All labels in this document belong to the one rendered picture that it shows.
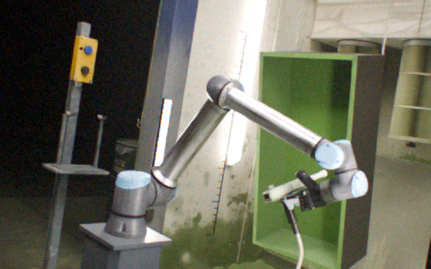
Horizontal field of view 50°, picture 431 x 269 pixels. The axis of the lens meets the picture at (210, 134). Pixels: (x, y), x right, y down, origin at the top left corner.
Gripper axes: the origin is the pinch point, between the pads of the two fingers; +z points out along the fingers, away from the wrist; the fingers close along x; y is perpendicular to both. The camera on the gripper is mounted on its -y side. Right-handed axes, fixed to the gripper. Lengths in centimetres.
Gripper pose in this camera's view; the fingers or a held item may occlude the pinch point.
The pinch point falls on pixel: (284, 197)
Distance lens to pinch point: 203.4
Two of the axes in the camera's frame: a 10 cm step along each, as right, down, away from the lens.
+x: 6.5, -1.5, 7.4
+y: 3.2, 9.4, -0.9
